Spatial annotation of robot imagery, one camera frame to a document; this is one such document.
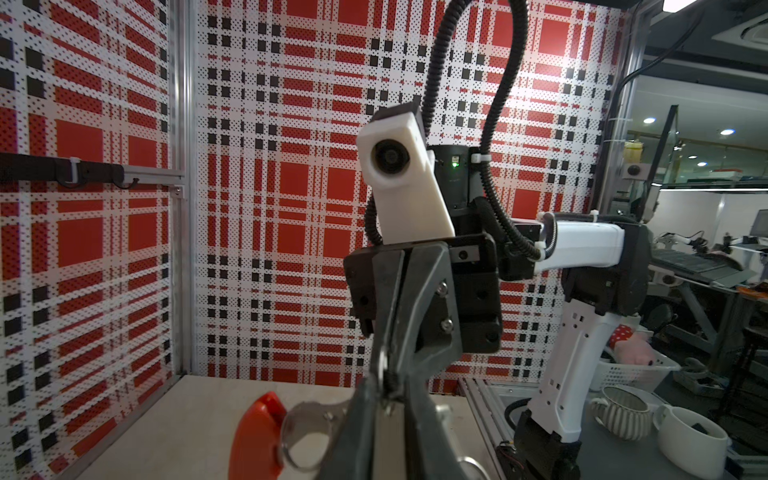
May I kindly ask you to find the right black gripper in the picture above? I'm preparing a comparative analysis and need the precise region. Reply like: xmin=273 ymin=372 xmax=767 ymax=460
xmin=343 ymin=233 xmax=502 ymax=399

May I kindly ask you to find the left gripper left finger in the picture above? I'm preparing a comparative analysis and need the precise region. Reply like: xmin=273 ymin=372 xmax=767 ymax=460
xmin=317 ymin=378 xmax=379 ymax=480

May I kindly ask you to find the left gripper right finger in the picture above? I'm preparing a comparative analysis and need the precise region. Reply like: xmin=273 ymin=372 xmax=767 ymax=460
xmin=404 ymin=378 xmax=467 ymax=479

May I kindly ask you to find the grey key organizer red handle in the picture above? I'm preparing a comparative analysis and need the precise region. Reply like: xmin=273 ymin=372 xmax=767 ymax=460
xmin=227 ymin=391 xmax=481 ymax=480

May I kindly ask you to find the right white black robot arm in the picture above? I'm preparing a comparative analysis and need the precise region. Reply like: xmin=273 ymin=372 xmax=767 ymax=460
xmin=318 ymin=1 xmax=651 ymax=479

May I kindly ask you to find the white plastic storage basket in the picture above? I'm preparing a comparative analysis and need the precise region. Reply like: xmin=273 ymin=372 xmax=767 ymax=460
xmin=590 ymin=324 xmax=681 ymax=392

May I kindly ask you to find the white ribbed ceramic mug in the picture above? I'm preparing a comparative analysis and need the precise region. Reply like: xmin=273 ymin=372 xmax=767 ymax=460
xmin=588 ymin=386 xmax=662 ymax=441

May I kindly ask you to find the plain white ceramic mug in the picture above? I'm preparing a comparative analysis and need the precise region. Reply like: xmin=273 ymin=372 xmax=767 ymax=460
xmin=653 ymin=405 xmax=731 ymax=479

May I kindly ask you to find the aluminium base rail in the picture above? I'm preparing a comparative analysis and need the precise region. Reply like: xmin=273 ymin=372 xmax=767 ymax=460
xmin=459 ymin=378 xmax=528 ymax=479

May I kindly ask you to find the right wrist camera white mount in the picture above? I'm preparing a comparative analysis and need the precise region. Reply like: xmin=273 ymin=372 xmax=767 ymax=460
xmin=356 ymin=101 xmax=455 ymax=245

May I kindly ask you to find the black hook rail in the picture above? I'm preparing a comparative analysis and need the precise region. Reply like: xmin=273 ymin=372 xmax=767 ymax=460
xmin=1 ymin=153 xmax=139 ymax=190

